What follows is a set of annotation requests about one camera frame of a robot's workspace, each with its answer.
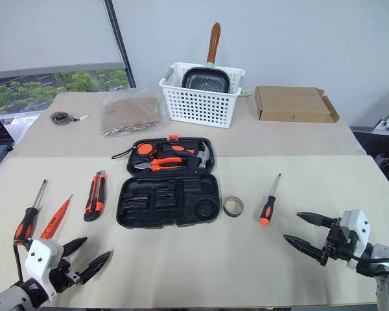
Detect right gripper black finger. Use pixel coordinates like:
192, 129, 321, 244
296, 212, 340, 229
283, 234, 327, 260

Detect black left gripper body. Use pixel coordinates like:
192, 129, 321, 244
47, 255, 82, 294

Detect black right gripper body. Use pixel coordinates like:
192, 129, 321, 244
320, 219, 360, 268

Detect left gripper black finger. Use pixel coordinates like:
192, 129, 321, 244
63, 236, 89, 259
78, 249, 113, 286

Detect orange black utility knife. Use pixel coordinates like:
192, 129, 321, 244
83, 170, 107, 223

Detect small black orange screwdriver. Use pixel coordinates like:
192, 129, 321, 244
258, 173, 283, 227

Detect grey tape roll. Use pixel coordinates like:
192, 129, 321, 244
222, 196, 245, 218

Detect black tool case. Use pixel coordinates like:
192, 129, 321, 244
115, 135, 223, 230

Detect orange voltage tester pen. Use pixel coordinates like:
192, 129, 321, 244
40, 194, 74, 240

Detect large black orange screwdriver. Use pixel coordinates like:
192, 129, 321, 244
13, 179, 49, 247

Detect orange black tape measure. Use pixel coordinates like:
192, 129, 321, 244
112, 141, 161, 160

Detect flat brown cardboard box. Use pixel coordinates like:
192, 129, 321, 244
255, 86, 340, 123

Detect small round dark reel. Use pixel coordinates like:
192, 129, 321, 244
49, 110, 90, 126

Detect steel claw hammer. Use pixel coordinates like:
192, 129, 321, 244
160, 141, 212, 170

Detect clear bag of brown sheets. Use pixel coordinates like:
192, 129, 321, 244
100, 89, 170, 139

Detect white perforated plastic basket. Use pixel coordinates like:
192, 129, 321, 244
158, 62, 246, 130

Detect white roller blind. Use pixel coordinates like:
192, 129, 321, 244
0, 0, 127, 81

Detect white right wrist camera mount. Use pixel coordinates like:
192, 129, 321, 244
339, 209, 372, 270

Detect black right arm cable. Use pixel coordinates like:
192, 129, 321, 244
345, 251, 389, 278

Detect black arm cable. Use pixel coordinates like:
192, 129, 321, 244
345, 251, 389, 278
12, 238, 33, 282

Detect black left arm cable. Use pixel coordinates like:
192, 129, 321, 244
12, 238, 33, 282

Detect orange handled pliers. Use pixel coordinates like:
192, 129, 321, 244
133, 157, 184, 172

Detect dark window frame post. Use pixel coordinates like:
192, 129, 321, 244
103, 0, 137, 89

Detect square pan with brown handle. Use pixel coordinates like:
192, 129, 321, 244
181, 21, 231, 95

